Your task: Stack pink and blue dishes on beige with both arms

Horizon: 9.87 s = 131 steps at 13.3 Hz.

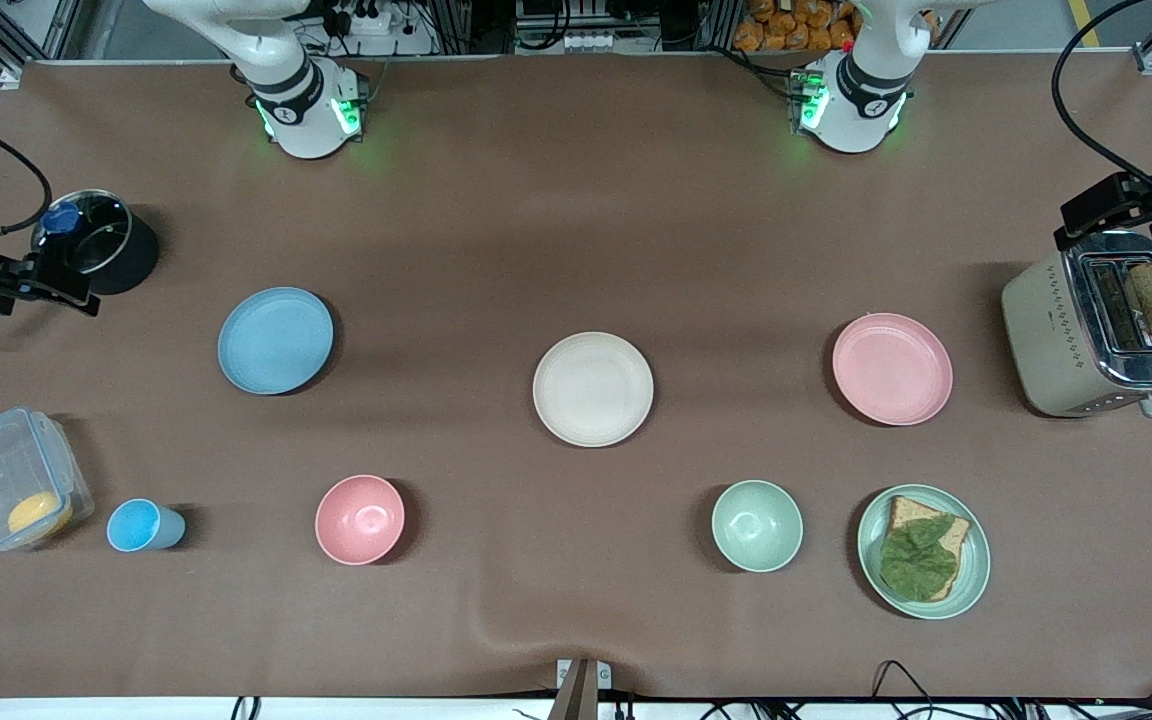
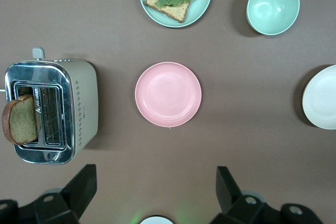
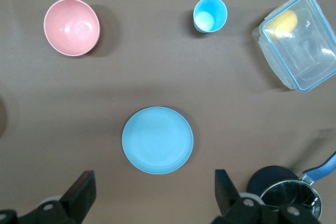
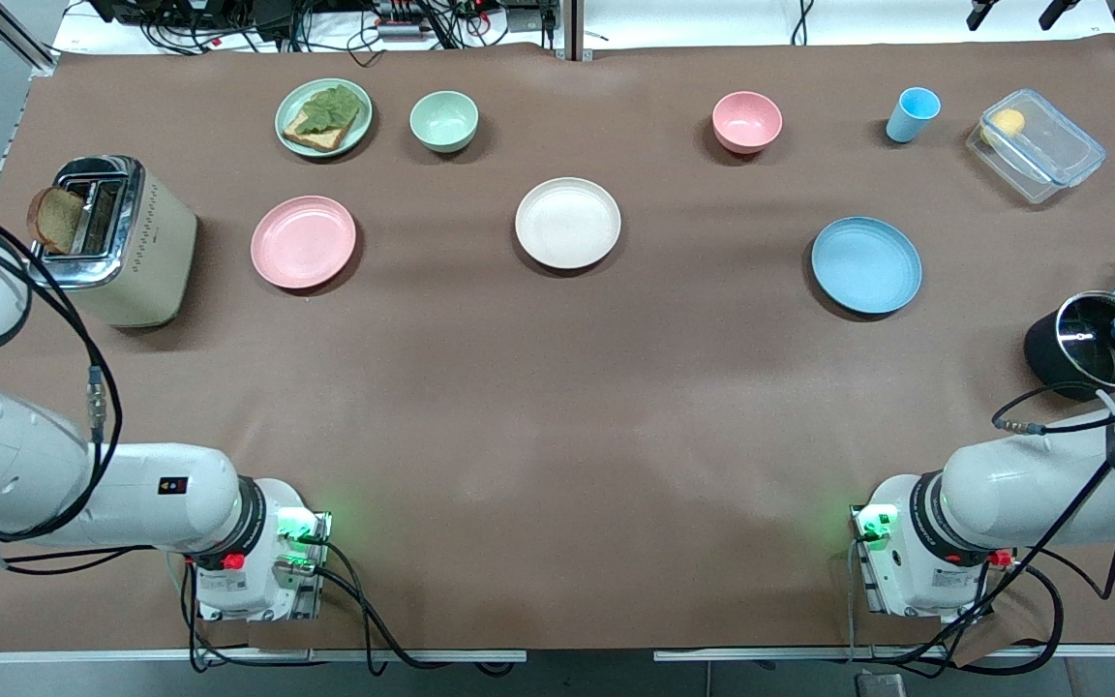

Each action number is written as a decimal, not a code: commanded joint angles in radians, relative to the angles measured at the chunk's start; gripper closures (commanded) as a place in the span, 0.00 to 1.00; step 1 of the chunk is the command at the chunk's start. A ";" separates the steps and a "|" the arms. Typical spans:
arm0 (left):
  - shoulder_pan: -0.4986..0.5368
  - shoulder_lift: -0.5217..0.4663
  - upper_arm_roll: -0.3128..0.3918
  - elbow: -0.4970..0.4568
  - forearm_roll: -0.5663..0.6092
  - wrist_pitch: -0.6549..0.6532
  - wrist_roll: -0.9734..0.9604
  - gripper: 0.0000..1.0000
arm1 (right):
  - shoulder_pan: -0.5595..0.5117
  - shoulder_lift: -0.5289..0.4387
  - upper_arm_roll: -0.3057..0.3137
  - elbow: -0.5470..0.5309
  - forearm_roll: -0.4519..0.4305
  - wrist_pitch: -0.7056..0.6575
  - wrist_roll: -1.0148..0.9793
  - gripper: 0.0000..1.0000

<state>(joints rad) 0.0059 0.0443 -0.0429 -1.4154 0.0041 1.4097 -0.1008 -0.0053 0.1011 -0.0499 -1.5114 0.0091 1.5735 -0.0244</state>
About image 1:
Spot white power strip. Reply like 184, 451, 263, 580
321, 0, 392, 36

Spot glass lid with blue knob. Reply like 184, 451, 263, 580
31, 190, 132, 276

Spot brown table cloth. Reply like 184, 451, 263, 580
0, 55, 1152, 699

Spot green plate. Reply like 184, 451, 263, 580
857, 485, 992, 620

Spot green lettuce leaf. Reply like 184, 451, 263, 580
880, 515, 959, 602

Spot orange snack bags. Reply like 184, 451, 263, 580
733, 0, 942, 53

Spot green bowl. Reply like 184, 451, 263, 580
712, 480, 804, 573

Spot blue cup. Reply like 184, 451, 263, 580
106, 498, 187, 553

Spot yellow food piece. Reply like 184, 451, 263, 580
7, 491, 74, 538

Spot pink plate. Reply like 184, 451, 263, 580
832, 313, 954, 427

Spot pink bowl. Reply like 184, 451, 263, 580
315, 474, 406, 567

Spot blue plate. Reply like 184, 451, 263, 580
217, 287, 335, 396

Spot black looped cable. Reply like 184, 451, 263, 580
871, 660, 947, 706

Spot bread slice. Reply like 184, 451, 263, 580
881, 496, 971, 602

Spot metal camera mount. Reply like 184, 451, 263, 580
548, 658, 613, 720

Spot beige chrome toaster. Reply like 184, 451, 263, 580
1001, 230, 1152, 419

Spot beige plate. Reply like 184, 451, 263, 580
533, 331, 655, 448

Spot black pot with blue handle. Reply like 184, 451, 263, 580
0, 190, 159, 334

